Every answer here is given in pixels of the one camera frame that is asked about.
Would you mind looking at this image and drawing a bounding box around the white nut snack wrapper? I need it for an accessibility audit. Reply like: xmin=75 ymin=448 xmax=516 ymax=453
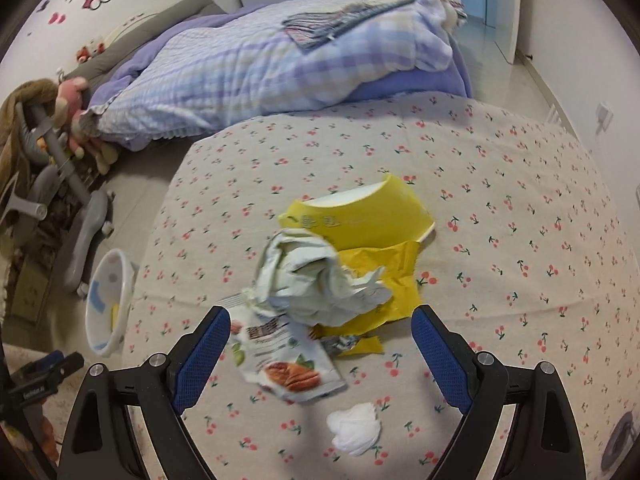
xmin=221 ymin=295 xmax=346 ymax=403

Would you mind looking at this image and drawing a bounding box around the yellow foil snack wrapper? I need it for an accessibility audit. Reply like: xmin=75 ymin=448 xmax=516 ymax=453
xmin=308 ymin=242 xmax=421 ymax=358

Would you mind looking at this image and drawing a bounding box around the white tissue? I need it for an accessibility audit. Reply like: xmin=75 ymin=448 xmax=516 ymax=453
xmin=326 ymin=402 xmax=382 ymax=456

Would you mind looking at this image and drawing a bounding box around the white paper ball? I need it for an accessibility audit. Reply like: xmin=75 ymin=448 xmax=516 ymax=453
xmin=242 ymin=229 xmax=378 ymax=326

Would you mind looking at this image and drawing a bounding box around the white patterned trash bin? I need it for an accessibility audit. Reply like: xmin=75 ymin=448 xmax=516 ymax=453
xmin=85 ymin=248 xmax=138 ymax=358

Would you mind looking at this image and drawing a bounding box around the cherry print bed sheet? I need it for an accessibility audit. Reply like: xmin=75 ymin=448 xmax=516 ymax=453
xmin=124 ymin=92 xmax=639 ymax=479

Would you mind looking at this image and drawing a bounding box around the grey round disc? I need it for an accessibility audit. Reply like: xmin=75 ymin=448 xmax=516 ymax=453
xmin=601 ymin=412 xmax=637 ymax=472

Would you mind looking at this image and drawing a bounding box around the pink plush doll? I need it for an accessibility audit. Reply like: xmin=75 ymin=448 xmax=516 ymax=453
xmin=53 ymin=77 xmax=118 ymax=176

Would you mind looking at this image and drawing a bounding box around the purple plaid quilt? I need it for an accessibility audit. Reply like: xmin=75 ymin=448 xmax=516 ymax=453
xmin=80 ymin=0 xmax=473 ymax=151

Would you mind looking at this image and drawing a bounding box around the folded striped cloth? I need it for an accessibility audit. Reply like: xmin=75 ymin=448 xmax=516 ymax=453
xmin=282 ymin=0 xmax=416 ymax=51

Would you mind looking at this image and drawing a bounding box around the white wall socket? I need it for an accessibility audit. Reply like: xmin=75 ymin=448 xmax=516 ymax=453
xmin=596 ymin=102 xmax=614 ymax=136

